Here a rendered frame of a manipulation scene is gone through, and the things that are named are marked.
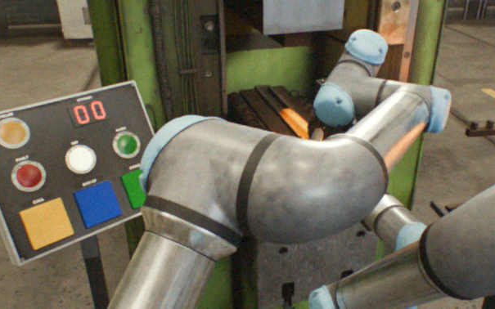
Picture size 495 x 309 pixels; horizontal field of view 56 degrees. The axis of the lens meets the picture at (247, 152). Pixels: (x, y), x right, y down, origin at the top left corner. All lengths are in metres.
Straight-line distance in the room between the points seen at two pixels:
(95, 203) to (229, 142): 0.53
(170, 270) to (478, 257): 0.31
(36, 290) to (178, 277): 1.96
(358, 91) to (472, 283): 0.39
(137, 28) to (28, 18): 6.25
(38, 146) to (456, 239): 0.74
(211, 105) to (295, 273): 0.54
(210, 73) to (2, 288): 1.61
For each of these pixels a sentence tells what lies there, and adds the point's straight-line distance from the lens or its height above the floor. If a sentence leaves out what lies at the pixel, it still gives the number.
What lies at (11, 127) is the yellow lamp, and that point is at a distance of 0.97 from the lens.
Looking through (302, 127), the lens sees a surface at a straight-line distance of 1.24.
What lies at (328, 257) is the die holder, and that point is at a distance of 1.42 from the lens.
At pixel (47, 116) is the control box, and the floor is 1.17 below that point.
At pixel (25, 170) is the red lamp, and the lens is 0.96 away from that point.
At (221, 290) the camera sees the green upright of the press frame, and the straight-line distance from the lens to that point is 1.65.
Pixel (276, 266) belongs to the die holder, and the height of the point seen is 0.62.
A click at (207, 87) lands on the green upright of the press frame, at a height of 1.11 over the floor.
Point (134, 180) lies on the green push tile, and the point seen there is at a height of 1.03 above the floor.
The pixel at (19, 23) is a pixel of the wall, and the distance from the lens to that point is 7.47.
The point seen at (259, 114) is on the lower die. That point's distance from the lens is 1.39.
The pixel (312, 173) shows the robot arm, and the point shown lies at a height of 1.30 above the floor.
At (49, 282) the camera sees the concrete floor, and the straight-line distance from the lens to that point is 2.44.
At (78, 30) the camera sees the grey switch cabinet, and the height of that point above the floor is 0.21.
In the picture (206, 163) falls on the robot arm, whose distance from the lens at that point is 0.48.
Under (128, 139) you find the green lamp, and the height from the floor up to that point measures 1.10.
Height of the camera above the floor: 1.52
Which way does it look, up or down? 27 degrees down
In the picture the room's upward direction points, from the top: 1 degrees counter-clockwise
